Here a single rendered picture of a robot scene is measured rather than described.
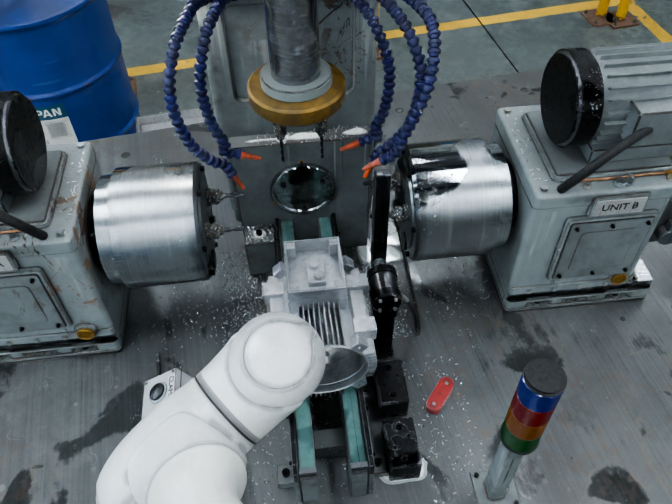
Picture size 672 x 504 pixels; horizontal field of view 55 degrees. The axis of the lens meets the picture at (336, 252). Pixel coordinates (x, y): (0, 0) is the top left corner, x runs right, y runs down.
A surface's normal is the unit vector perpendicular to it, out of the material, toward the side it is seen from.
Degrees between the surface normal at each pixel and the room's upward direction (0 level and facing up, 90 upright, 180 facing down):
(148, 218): 39
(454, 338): 0
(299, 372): 46
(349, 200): 90
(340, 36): 90
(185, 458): 27
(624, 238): 90
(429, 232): 73
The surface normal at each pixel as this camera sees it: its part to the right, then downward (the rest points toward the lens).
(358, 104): 0.11, 0.75
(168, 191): 0.01, -0.47
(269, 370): 0.00, -0.11
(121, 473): -0.37, -0.44
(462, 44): -0.01, -0.66
